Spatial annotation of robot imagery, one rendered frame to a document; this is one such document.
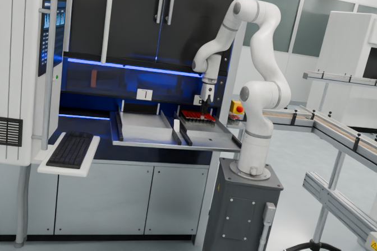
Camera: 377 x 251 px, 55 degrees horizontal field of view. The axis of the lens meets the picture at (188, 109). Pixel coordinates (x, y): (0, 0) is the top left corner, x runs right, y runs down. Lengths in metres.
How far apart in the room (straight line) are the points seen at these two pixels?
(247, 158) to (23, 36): 1.03
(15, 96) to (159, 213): 1.27
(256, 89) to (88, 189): 1.24
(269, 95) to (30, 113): 0.96
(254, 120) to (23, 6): 1.00
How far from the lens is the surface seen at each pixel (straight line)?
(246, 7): 1.66
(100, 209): 2.38
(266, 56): 1.62
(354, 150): 2.37
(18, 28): 1.51
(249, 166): 1.65
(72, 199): 2.35
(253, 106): 1.53
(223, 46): 1.92
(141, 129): 1.89
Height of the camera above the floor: 1.52
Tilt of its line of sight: 15 degrees down
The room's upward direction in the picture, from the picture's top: 10 degrees clockwise
